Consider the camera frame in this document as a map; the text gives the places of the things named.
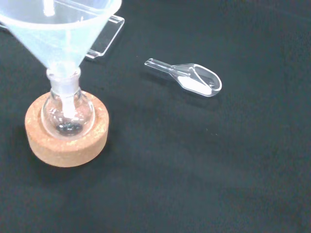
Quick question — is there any clear glass weighing funnel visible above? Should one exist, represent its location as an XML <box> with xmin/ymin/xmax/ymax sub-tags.
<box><xmin>144</xmin><ymin>58</ymin><xmax>223</xmax><ymax>98</ymax></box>

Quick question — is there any clear acrylic funnel stand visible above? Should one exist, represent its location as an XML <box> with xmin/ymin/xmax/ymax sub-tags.
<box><xmin>83</xmin><ymin>15</ymin><xmax>125</xmax><ymax>59</ymax></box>

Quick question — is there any brown cork ring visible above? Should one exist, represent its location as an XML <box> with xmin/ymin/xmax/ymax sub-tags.
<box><xmin>24</xmin><ymin>91</ymin><xmax>109</xmax><ymax>168</ymax></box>

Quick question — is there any clear round-bottom flask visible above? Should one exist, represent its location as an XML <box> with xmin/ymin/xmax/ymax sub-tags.
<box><xmin>41</xmin><ymin>67</ymin><xmax>96</xmax><ymax>140</ymax></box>

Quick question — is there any black bench cloth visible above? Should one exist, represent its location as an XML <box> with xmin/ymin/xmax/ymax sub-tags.
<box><xmin>0</xmin><ymin>0</ymin><xmax>311</xmax><ymax>233</ymax></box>

